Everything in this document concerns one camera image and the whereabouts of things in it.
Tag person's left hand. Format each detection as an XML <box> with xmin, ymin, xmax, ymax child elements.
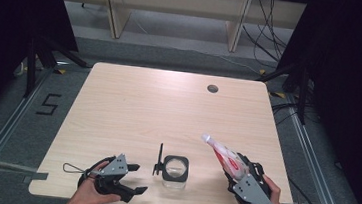
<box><xmin>71</xmin><ymin>157</ymin><xmax>127</xmax><ymax>204</ymax></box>

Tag black curtain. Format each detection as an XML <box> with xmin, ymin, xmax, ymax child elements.
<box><xmin>264</xmin><ymin>0</ymin><xmax>362</xmax><ymax>204</ymax></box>
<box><xmin>0</xmin><ymin>0</ymin><xmax>83</xmax><ymax>146</ymax></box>

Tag grey round table grommet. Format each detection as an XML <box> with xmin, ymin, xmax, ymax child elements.
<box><xmin>206</xmin><ymin>83</ymin><xmax>220</xmax><ymax>95</ymax></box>

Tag clear jar with black lid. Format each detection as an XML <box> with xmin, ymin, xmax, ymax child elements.
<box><xmin>151</xmin><ymin>142</ymin><xmax>193</xmax><ymax>191</ymax></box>

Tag bundle of black hanging cables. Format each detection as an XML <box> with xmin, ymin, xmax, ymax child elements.
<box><xmin>238</xmin><ymin>0</ymin><xmax>294</xmax><ymax>65</ymax></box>

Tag red and white refill pouch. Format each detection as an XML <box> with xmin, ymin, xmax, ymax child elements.
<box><xmin>197</xmin><ymin>132</ymin><xmax>254</xmax><ymax>183</ymax></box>

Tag black metal stand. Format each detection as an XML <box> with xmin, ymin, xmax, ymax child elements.
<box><xmin>251</xmin><ymin>59</ymin><xmax>313</xmax><ymax>126</ymax></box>
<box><xmin>21</xmin><ymin>32</ymin><xmax>95</xmax><ymax>105</ymax></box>

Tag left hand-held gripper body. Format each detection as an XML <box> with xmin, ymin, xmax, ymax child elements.
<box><xmin>88</xmin><ymin>150</ymin><xmax>132</xmax><ymax>203</ymax></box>

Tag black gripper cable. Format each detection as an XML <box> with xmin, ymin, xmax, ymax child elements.
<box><xmin>76</xmin><ymin>153</ymin><xmax>116</xmax><ymax>192</ymax></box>

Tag thin grey wire loop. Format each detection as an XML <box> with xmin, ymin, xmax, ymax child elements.
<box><xmin>62</xmin><ymin>162</ymin><xmax>87</xmax><ymax>175</ymax></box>

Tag aluminium floor rail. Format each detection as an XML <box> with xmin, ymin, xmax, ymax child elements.
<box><xmin>0</xmin><ymin>64</ymin><xmax>55</xmax><ymax>204</ymax></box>
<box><xmin>275</xmin><ymin>94</ymin><xmax>362</xmax><ymax>204</ymax></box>

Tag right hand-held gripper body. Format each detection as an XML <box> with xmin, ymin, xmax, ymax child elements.
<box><xmin>228</xmin><ymin>159</ymin><xmax>279</xmax><ymax>204</ymax></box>

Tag light wooden shelf unit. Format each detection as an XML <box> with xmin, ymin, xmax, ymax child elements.
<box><xmin>48</xmin><ymin>0</ymin><xmax>309</xmax><ymax>59</ymax></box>

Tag black looped floor cables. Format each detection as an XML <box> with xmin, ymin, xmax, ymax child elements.
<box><xmin>268</xmin><ymin>100</ymin><xmax>321</xmax><ymax>130</ymax></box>

